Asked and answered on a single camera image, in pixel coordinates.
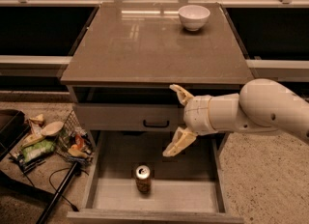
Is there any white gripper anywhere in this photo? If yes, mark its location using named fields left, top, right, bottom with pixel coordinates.
left=162, top=84, right=216, bottom=157

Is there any orange soda can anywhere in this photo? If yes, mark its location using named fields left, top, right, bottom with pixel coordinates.
left=135, top=165, right=152, bottom=194

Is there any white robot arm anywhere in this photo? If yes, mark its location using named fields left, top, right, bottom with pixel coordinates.
left=163, top=78, right=309, bottom=157

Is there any open lower drawer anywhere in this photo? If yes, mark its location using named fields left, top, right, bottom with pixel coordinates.
left=68, top=131, right=244, bottom=224

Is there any grey drawer cabinet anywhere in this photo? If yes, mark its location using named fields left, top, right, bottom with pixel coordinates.
left=60, top=2, right=257, bottom=158

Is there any white ceramic bowl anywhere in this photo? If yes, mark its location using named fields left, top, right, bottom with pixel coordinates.
left=178, top=5, right=211, bottom=31

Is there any black pole on floor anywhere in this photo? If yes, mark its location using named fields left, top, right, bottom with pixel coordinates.
left=36, top=162, right=81, bottom=224

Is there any beige small bowl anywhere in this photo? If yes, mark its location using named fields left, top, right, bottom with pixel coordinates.
left=41, top=121, right=64, bottom=136

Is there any green snack bag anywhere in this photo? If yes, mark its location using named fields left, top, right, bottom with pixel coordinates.
left=21, top=140, right=55, bottom=163

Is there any yellow snack bag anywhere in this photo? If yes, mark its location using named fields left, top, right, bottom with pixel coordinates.
left=21, top=114, right=44, bottom=148

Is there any dark box at left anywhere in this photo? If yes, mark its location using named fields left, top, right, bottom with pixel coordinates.
left=0, top=109, right=30, bottom=161

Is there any closed drawer with black handle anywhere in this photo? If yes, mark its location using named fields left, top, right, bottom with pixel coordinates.
left=73, top=103, right=186, bottom=132

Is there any wire basket with items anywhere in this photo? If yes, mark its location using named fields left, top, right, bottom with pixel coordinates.
left=56, top=111, right=93, bottom=165

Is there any black cable on floor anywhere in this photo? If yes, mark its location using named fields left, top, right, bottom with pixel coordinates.
left=48, top=167, right=89, bottom=212

